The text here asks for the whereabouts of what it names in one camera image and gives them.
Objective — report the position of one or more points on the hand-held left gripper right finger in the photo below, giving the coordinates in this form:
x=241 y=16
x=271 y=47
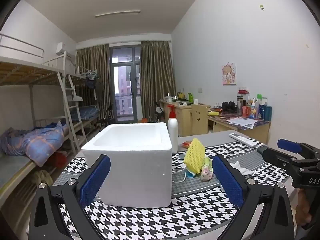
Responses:
x=228 y=180

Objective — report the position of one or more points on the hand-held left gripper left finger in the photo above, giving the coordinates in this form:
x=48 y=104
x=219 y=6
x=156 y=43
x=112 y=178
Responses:
x=96 y=180

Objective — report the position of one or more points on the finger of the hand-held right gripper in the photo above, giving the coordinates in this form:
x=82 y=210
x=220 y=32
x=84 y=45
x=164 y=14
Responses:
x=287 y=145
x=275 y=156

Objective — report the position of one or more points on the floral tissue packet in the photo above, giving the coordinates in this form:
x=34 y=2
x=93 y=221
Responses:
x=206 y=171

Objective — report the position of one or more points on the blue face mask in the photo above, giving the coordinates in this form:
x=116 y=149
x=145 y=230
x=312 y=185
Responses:
x=191 y=173

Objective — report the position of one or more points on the white foam box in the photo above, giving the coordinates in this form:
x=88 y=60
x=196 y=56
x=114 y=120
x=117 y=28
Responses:
x=135 y=170

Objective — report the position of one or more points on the yellow foam net sleeve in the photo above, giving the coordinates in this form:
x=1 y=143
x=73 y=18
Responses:
x=193 y=155

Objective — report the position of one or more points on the person's right hand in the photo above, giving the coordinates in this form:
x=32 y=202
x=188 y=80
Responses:
x=301 y=205

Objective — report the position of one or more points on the wooden desk with patterned cloth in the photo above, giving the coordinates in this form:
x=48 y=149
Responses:
x=260 y=130

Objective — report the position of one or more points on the white remote control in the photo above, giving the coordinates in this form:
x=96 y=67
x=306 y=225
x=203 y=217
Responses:
x=242 y=139

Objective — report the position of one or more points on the cluster of toiletry bottles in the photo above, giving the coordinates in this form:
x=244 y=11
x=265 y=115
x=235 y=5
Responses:
x=262 y=112

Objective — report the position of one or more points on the red cloth bundle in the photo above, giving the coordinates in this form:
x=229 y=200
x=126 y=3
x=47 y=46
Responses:
x=60 y=158

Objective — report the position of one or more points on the white printed papers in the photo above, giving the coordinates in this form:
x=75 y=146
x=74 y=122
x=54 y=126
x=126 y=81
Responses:
x=243 y=122

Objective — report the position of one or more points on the olive cloth bundle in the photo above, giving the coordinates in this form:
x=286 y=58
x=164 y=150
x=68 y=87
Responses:
x=42 y=177

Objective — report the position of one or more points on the red snack packet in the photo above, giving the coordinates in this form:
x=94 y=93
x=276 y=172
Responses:
x=186 y=144

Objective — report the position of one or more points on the glass jar with red lid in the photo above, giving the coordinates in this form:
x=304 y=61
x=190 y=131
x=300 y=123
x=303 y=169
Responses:
x=240 y=102

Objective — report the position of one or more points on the black folding chair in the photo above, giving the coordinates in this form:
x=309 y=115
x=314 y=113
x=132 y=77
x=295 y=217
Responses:
x=108 y=117

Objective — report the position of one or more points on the blue plaid quilt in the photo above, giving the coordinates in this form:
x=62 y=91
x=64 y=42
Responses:
x=42 y=142

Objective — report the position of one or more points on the houndstooth table mat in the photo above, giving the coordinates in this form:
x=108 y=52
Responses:
x=150 y=220

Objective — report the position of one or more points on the wooden chair with smiley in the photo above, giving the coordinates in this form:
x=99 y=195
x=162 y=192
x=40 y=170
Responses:
x=198 y=120

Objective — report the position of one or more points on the black headphones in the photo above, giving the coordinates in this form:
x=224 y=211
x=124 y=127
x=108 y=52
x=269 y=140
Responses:
x=230 y=106

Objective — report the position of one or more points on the yellow cloth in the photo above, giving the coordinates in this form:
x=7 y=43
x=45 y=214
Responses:
x=213 y=113

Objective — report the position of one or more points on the small white metal bunk bed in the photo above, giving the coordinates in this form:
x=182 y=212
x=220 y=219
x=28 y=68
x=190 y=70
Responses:
x=85 y=112

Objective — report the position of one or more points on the white pump bottle red cap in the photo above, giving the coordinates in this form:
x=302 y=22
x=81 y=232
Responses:
x=173 y=132

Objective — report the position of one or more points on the white clothes hanger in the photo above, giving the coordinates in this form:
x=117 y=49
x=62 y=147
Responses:
x=76 y=98

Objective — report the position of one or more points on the dark hanging clothes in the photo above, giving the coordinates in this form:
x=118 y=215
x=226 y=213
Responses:
x=91 y=82

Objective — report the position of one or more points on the white electric cooker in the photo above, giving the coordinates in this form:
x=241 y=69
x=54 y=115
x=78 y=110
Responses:
x=169 y=98

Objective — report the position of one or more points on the glass balcony door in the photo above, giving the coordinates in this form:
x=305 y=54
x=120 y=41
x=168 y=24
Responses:
x=125 y=80

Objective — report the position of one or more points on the olive window curtain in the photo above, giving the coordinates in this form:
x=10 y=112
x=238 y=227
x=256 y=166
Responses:
x=92 y=62
x=155 y=80

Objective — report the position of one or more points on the large white metal bunk bed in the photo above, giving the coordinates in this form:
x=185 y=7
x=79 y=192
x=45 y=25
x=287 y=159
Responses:
x=25 y=72

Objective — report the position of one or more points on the white air conditioner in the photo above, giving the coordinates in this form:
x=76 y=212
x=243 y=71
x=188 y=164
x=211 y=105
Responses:
x=61 y=48

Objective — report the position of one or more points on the ceiling tube light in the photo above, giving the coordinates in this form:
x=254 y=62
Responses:
x=117 y=14

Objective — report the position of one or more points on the pink cartoon wall poster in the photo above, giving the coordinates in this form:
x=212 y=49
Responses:
x=228 y=73

